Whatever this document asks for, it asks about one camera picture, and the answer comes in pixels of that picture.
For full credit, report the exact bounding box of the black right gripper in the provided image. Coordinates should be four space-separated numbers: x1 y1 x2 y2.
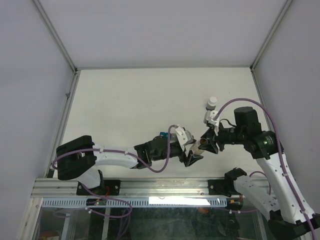
198 121 246 154

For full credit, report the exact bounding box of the clear glass pill bottle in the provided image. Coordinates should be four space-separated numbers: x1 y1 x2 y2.
189 138 207 155

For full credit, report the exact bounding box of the weekly pill organizer strip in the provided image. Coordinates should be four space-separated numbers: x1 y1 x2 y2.
159 131 170 139

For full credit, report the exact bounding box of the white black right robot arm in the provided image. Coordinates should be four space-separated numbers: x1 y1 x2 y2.
199 106 320 240

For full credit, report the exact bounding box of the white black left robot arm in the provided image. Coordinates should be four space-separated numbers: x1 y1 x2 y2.
51 133 203 195

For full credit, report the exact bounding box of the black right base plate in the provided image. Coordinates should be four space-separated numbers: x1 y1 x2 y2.
207 176 254 197

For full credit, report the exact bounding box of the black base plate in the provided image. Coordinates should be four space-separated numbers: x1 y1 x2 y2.
76 179 121 196
207 176 254 197

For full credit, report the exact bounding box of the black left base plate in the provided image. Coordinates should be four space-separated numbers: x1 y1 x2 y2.
76 179 121 196

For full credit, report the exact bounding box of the aluminium frame post left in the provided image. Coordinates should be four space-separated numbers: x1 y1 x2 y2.
31 0 80 75

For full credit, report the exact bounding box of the aluminium frame post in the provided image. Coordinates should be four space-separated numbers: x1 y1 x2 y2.
31 0 80 75
249 0 294 72

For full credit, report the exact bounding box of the aluminium mounting rail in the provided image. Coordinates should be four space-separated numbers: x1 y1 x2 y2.
31 176 301 201

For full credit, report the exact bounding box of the grey slotted cable duct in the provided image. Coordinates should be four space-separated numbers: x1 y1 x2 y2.
42 196 227 208

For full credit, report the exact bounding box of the aluminium frame post right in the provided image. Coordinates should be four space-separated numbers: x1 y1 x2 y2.
249 0 294 72

